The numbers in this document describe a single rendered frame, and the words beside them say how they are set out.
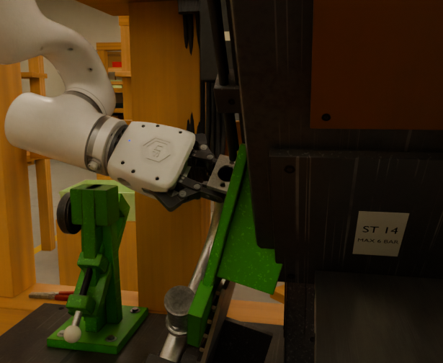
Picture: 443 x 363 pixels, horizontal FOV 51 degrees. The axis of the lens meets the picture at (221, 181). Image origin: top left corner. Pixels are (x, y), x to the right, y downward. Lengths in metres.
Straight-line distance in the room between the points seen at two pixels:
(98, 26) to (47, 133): 10.79
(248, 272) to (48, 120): 0.34
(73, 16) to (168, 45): 10.82
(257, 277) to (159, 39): 0.53
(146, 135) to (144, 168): 0.05
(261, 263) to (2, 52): 0.39
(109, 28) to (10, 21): 10.74
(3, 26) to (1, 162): 0.52
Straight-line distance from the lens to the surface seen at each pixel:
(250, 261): 0.54
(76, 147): 0.66
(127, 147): 0.64
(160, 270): 0.98
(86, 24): 11.56
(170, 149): 0.64
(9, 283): 1.16
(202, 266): 0.69
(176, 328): 0.60
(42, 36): 0.64
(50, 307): 1.04
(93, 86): 0.73
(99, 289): 0.84
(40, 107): 0.70
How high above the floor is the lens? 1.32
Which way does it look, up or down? 10 degrees down
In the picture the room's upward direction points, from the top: straight up
